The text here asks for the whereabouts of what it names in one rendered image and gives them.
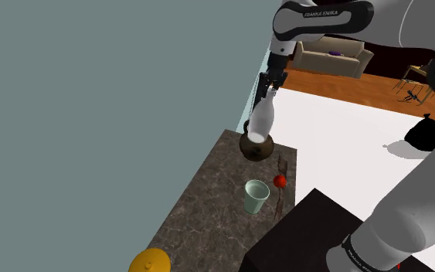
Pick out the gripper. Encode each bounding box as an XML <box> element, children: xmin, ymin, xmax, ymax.
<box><xmin>253</xmin><ymin>53</ymin><xmax>290</xmax><ymax>112</ymax></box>

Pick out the white bottle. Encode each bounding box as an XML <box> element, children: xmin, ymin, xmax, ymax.
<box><xmin>247</xmin><ymin>87</ymin><xmax>277</xmax><ymax>144</ymax></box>

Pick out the beige sofa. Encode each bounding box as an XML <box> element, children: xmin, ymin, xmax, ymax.
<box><xmin>291</xmin><ymin>35</ymin><xmax>376</xmax><ymax>80</ymax></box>

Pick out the brown long stick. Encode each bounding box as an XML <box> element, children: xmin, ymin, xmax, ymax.
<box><xmin>274</xmin><ymin>155</ymin><xmax>291</xmax><ymax>222</ymax></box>

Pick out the pale green cup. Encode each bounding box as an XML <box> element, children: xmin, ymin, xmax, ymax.
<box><xmin>243</xmin><ymin>179</ymin><xmax>271</xmax><ymax>216</ymax></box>

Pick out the yellow chair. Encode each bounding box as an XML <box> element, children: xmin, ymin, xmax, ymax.
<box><xmin>391</xmin><ymin>63</ymin><xmax>435</xmax><ymax>105</ymax></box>

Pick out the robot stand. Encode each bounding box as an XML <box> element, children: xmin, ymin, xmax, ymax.
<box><xmin>238</xmin><ymin>187</ymin><xmax>435</xmax><ymax>272</ymax></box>

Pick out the black rubbish bag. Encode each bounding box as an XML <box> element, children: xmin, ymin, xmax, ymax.
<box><xmin>403</xmin><ymin>113</ymin><xmax>435</xmax><ymax>153</ymax></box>

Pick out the yellow round lid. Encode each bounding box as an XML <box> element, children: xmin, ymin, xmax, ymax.
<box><xmin>127</xmin><ymin>247</ymin><xmax>172</xmax><ymax>272</ymax></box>

